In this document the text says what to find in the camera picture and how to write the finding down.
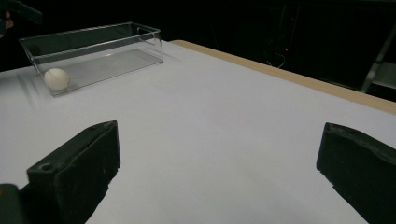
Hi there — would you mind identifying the tangle of floor cables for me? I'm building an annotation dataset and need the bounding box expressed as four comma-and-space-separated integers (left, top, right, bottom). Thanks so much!
264, 51, 287, 70

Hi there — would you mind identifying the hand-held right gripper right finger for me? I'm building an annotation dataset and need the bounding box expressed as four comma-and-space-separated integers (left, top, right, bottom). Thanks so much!
316, 121, 396, 224

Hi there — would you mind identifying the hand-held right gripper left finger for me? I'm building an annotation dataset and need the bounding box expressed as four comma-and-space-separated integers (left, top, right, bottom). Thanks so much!
18, 119, 121, 224

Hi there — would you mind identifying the white metal stand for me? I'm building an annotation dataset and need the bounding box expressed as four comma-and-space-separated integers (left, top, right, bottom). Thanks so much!
360, 23, 396, 95

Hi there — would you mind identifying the clear plastic box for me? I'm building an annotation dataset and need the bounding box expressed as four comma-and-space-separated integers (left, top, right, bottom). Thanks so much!
19, 21, 164, 98

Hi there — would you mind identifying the white ball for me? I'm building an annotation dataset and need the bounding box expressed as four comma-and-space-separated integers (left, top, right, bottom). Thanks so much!
43, 67, 71, 91

